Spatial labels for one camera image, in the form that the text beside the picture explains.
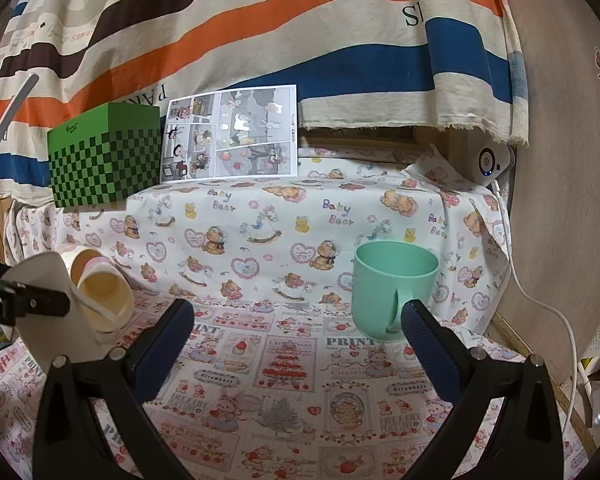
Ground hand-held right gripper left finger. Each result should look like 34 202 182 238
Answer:
34 299 195 480

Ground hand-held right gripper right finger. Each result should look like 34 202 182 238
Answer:
401 299 567 480

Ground white cup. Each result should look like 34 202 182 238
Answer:
4 252 126 378

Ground mint green cup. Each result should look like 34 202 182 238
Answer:
351 241 440 343

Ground pink cup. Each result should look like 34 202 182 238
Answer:
62 244 115 281

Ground pale yellow cup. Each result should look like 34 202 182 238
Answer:
76 265 135 335

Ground strawberry print cloth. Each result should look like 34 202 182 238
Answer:
0 287 588 480

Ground white plastic strip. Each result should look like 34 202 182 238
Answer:
0 73 40 183

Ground green checkered box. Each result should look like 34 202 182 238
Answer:
47 102 162 209

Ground bear print cloth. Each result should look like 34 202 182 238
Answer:
2 144 512 333

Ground white device with blue light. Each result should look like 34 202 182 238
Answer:
466 135 516 188

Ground brown wooden board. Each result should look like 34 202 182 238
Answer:
487 0 600 428

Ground comic print card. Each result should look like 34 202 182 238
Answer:
159 84 299 183

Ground striped cloth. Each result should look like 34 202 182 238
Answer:
0 0 528 206

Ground white cable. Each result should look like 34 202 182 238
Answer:
490 180 581 428

